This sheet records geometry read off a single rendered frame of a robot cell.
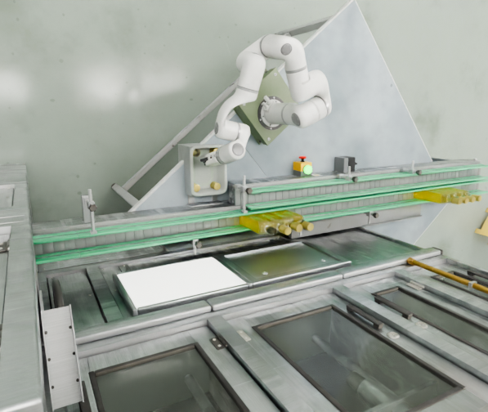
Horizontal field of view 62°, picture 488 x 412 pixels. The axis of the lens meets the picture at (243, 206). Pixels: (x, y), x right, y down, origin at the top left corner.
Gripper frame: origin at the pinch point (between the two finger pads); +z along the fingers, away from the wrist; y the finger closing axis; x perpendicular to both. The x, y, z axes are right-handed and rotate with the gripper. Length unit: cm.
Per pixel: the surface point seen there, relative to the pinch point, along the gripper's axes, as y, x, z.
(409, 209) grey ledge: 126, -38, 6
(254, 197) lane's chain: 20.1, -18.7, 0.9
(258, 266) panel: 5, -47, -22
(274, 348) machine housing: -17, -63, -66
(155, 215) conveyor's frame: -27.3, -20.5, 1.9
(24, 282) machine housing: -75, -28, -94
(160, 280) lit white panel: -34, -45, -18
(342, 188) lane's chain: 73, -20, 1
